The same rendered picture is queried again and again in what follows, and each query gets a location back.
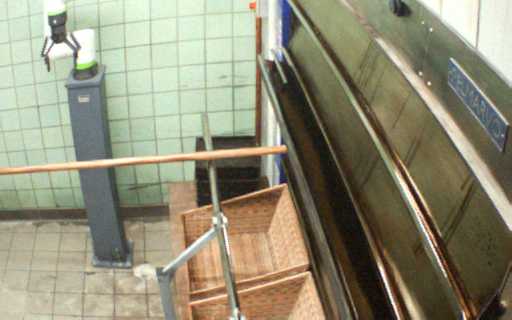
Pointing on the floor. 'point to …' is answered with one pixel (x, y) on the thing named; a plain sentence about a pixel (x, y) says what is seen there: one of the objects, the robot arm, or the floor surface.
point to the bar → (204, 244)
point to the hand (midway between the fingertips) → (62, 66)
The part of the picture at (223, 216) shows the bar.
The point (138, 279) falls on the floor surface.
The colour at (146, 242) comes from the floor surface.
